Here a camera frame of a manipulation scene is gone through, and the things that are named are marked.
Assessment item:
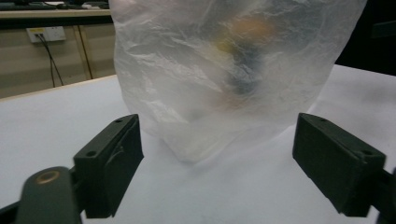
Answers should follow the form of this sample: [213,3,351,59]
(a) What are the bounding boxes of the thin brown cable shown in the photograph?
[77,24,94,80]

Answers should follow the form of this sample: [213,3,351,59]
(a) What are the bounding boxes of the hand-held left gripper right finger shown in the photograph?
[291,112,387,218]

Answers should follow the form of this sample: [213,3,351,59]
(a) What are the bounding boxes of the white wall socket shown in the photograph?
[25,26,67,44]

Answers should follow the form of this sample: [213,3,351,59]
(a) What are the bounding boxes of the black power cable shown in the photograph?
[36,33,65,89]

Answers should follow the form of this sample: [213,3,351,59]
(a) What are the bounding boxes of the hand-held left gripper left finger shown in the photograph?
[73,113,145,219]

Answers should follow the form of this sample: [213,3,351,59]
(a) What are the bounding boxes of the wooden desk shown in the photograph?
[0,8,112,31]

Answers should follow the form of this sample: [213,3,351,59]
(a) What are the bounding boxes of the translucent white plastic bag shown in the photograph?
[107,0,368,164]

